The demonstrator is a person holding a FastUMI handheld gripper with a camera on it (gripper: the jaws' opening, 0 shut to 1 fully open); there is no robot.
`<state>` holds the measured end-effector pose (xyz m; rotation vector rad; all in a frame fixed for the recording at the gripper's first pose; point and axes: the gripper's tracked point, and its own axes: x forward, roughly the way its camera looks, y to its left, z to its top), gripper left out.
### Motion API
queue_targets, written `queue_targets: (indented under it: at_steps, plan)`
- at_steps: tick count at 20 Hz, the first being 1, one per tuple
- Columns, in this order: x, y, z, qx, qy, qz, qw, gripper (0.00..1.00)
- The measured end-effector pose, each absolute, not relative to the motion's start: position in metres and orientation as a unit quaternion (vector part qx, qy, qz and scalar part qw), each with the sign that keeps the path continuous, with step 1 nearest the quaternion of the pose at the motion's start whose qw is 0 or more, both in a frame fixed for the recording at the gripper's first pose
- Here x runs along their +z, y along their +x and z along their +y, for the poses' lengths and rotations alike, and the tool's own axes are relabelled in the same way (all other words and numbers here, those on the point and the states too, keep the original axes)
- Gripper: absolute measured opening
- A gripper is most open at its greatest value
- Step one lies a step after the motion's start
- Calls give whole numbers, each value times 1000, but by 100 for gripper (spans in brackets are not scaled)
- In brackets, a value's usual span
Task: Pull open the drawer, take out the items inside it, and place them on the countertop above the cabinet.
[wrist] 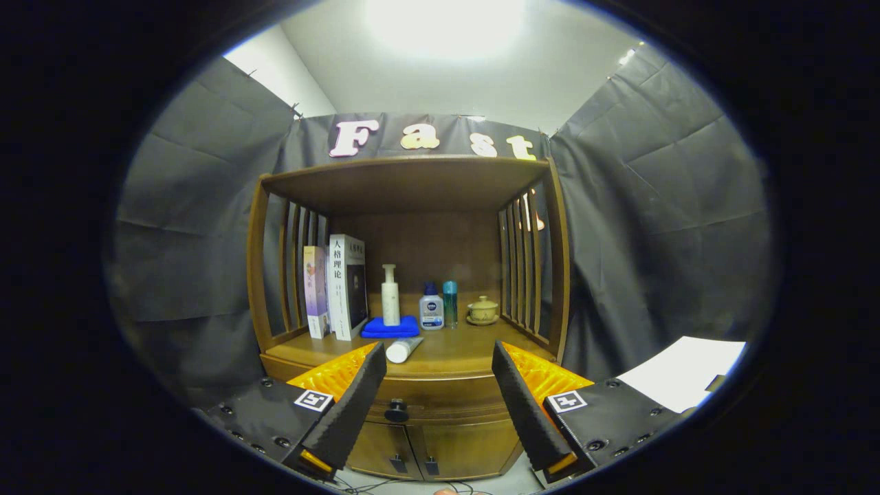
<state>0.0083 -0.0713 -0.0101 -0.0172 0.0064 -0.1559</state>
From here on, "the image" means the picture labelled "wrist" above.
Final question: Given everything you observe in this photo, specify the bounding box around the white flat board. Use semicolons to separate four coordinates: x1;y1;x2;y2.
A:
617;335;748;414

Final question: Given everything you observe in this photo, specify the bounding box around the purple book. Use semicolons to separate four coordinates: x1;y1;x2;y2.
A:
303;245;331;340

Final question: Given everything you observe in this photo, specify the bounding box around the wooden cabinet door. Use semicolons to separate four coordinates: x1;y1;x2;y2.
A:
344;421;424;481
412;419;527;481

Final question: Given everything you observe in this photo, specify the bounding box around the brown wooden cabinet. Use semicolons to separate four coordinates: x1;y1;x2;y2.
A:
247;155;571;482

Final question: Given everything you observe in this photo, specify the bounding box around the beige lidded teacup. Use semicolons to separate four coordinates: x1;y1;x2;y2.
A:
466;296;500;326

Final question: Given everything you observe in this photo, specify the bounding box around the white bottle with blue cap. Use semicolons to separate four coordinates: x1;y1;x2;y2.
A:
419;282;445;331

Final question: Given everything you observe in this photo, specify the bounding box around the wooden countertop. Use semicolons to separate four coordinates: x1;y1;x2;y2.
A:
261;296;558;382

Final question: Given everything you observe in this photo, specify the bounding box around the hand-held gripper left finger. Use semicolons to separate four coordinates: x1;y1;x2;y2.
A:
196;342;388;482

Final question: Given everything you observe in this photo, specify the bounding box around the white book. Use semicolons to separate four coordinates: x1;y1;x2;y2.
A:
327;234;369;342

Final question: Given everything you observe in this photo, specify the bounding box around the white pump bottle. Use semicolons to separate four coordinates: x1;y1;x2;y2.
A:
382;264;401;327

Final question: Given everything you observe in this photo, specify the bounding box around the blue folded cloth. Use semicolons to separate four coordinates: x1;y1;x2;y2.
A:
361;315;420;339

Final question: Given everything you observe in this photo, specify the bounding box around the white squeeze tube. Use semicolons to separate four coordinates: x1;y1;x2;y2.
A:
385;335;425;364

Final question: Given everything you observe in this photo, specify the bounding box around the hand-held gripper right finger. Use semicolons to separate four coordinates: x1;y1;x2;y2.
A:
491;341;695;482

